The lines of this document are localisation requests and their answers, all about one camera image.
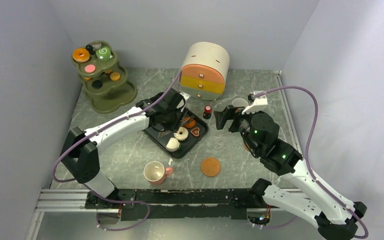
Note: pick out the orange glazed donut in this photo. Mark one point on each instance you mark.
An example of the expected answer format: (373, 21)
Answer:
(81, 55)

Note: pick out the brown chocolate round cookie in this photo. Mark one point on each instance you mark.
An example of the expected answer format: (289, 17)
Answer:
(96, 45)

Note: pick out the metal food tongs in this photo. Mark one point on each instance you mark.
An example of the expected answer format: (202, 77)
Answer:
(164, 132)

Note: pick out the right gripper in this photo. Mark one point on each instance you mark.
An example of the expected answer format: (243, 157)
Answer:
(228, 113)

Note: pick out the red and black stamp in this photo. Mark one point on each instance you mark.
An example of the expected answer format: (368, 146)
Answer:
(207, 112)

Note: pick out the round three-drawer mini cabinet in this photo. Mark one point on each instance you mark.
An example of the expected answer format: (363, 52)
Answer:
(204, 71)

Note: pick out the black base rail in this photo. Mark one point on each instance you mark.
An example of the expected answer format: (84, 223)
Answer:
(134, 204)

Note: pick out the black rectangular baking tray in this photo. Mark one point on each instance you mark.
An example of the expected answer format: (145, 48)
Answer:
(187, 144)

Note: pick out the brown heart cookie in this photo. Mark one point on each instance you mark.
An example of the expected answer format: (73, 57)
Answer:
(195, 131)

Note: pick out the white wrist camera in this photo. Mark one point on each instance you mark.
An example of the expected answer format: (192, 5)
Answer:
(257, 102)
(184, 100)

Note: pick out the pink mug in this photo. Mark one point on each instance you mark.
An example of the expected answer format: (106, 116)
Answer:
(156, 173)

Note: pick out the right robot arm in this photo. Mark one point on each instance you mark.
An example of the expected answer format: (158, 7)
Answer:
(334, 216)

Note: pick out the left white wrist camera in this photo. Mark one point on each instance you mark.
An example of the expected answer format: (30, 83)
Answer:
(184, 100)

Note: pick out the black round cookie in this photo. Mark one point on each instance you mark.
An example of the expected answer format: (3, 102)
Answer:
(97, 84)

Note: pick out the orange round coaster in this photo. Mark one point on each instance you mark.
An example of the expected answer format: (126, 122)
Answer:
(210, 167)

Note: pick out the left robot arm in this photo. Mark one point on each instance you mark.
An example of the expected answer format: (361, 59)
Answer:
(82, 148)

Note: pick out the blue mug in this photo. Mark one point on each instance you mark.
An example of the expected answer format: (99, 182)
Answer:
(239, 103)

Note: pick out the aluminium frame rail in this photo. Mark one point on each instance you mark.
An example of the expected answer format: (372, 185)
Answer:
(60, 201)

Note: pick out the pink round cookie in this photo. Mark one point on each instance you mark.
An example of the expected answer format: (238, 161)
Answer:
(90, 68)

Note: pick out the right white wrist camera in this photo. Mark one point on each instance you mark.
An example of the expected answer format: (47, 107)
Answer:
(257, 102)

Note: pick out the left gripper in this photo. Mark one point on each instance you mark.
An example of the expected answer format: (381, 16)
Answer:
(173, 126)

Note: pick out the green swirl roll cake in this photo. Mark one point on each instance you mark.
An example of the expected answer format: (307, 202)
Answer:
(104, 54)

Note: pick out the tan round biscuit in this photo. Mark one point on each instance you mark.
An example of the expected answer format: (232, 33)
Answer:
(115, 76)

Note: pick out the green three-tier serving stand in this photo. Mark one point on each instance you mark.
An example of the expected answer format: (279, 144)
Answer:
(113, 94)

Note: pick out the white glazed donut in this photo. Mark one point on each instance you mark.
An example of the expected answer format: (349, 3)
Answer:
(182, 134)

